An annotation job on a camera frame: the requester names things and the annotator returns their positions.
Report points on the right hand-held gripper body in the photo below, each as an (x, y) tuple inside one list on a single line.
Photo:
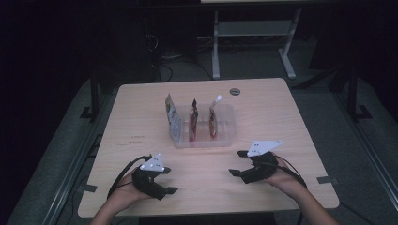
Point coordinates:
[(263, 167)]

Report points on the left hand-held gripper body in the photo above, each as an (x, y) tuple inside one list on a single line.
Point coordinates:
[(145, 182)]

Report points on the person's left hand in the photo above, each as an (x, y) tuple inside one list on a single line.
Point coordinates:
[(125, 195)]

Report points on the green and white food pouch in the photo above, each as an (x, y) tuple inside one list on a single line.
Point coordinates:
[(173, 118)]

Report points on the grey metal floor rail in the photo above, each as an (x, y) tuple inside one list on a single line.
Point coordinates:
[(375, 159), (72, 178)]

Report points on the grey table grommet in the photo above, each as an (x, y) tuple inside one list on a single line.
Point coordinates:
[(235, 92)]

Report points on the clear plastic container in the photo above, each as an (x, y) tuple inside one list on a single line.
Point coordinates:
[(225, 125)]

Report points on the orange spouted sauce pouch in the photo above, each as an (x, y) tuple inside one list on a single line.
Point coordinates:
[(213, 122)]

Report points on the white metal desk frame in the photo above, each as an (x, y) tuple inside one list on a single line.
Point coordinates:
[(255, 28)]

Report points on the red and black snack packet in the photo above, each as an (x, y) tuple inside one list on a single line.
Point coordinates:
[(193, 122)]

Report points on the black metal stand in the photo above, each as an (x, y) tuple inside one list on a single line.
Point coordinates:
[(94, 93), (352, 93)]

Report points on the grey tape strip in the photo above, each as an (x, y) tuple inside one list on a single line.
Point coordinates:
[(327, 180), (87, 188)]

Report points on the person's right hand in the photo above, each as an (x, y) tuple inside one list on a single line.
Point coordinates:
[(287, 182)]

